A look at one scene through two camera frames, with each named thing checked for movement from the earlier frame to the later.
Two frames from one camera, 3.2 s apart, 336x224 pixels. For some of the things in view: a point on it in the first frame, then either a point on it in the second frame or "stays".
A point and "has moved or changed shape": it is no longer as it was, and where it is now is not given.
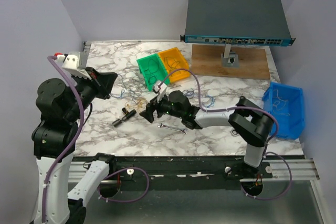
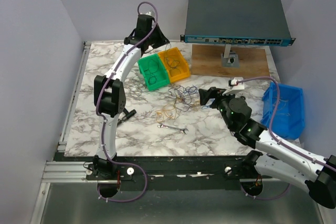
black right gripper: x=148 y=114 -> x=205 y=95
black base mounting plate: x=184 y=173 stays
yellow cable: x=140 y=103 has moved or changed shape
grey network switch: x=241 y=20 stays
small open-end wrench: x=184 y=130 stays
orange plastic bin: x=173 y=60 stays
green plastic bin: x=151 y=68 stays
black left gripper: x=106 y=81 -> x=161 y=40
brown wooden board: x=206 y=61 stays
